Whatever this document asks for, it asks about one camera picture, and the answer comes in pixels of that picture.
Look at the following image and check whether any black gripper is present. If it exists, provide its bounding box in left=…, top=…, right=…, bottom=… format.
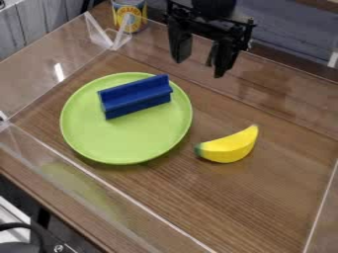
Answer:
left=167, top=0, right=256, bottom=78

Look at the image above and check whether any yellow toy banana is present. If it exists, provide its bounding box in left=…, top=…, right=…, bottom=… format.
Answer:
left=194, top=126, right=259, bottom=163

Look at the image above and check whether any green round plate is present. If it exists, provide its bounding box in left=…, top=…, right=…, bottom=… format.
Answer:
left=59, top=72, right=192, bottom=165

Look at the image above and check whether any yellow printed can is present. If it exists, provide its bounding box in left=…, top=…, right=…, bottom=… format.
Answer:
left=111, top=0, right=148, bottom=34

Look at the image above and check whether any blue plastic block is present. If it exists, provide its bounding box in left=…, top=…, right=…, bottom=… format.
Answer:
left=97, top=74, right=172, bottom=120

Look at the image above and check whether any clear acrylic corner bracket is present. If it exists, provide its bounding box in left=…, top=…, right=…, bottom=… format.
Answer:
left=84, top=12, right=132, bottom=51

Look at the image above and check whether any clear acrylic tray wall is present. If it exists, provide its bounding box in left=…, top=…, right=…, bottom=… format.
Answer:
left=0, top=122, right=216, bottom=253

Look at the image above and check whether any black cable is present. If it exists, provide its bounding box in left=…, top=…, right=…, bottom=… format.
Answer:
left=0, top=222, right=48, bottom=253

